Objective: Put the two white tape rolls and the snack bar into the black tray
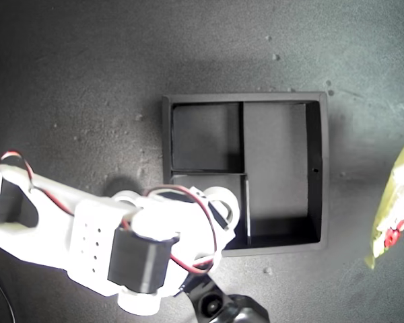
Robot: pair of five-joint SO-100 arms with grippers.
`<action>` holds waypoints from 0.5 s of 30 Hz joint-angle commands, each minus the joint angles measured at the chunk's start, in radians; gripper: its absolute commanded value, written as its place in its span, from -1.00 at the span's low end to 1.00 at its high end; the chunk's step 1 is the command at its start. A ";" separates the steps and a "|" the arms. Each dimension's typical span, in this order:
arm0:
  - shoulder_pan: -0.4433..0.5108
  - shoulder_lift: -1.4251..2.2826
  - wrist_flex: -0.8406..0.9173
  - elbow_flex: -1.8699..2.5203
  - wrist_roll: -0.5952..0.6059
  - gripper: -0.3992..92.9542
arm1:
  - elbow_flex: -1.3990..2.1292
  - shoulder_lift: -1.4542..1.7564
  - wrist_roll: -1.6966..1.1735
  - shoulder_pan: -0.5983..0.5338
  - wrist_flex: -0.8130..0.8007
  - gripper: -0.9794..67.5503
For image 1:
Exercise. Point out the small black camera box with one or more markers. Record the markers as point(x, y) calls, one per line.
point(242, 309)

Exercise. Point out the black tray with wells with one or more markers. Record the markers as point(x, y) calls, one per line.
point(276, 151)

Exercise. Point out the snack bar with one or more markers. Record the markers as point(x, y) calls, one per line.
point(397, 218)

